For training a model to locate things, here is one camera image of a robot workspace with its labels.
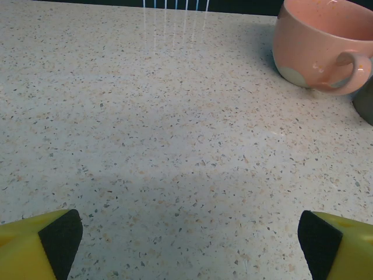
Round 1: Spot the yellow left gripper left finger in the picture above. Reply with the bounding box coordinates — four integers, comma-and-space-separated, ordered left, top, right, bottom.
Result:
0, 208, 85, 280

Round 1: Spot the pink ceramic mug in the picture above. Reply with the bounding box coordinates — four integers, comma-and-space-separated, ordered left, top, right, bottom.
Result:
272, 0, 373, 96

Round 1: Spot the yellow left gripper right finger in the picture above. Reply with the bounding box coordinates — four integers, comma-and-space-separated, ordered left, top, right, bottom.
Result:
296, 209, 373, 280

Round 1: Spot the grey ceramic mug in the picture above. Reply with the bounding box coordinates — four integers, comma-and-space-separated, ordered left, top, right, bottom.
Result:
352, 78, 373, 127

